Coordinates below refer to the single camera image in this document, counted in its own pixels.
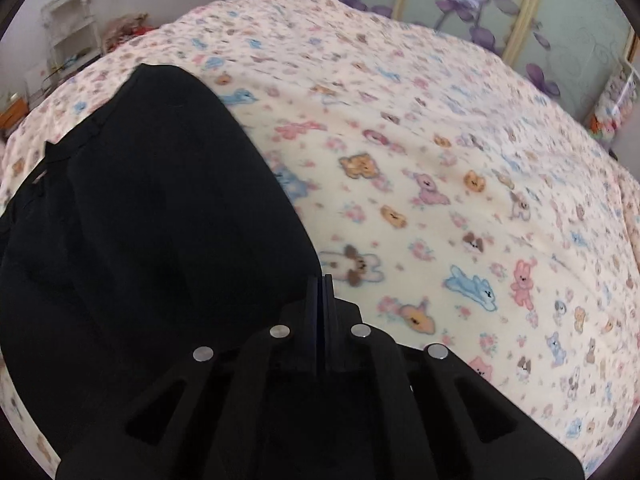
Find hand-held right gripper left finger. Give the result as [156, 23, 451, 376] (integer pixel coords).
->
[56, 275, 321, 480]

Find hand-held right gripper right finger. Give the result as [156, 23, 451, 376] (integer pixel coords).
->
[322, 273, 586, 480]

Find black pants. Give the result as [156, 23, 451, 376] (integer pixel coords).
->
[0, 63, 321, 461]

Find animal print blanket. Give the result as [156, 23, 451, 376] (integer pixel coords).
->
[0, 0, 640, 480]

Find red floral bundle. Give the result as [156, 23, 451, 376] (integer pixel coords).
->
[102, 12, 167, 55]

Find wooden nightstand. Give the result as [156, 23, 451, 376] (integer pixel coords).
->
[0, 99, 29, 132]

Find white shelf unit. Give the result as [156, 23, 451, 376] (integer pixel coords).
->
[40, 0, 99, 79]

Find floral glass door wardrobe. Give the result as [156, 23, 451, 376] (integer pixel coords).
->
[260, 0, 637, 126]

